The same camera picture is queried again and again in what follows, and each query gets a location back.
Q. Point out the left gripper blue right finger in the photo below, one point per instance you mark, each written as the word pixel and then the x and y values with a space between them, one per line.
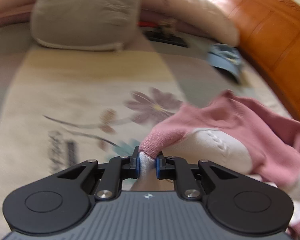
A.
pixel 187 178

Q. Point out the grey cat face cushion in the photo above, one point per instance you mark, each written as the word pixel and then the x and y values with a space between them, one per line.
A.
pixel 92 25

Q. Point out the floral cream rolled quilt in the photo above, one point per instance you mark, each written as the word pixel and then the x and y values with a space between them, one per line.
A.
pixel 196 17

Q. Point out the wooden headboard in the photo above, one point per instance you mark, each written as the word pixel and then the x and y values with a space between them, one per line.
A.
pixel 270 42

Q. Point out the black hair clip with flower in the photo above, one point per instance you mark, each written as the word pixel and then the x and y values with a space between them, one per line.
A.
pixel 164 32

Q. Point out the pink and white knit sweater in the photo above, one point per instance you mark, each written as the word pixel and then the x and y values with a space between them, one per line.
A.
pixel 236 132

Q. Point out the blue baseball cap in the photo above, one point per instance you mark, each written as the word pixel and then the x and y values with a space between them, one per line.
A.
pixel 227 58

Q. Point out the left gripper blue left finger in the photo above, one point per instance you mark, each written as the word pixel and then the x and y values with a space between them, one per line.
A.
pixel 112 174

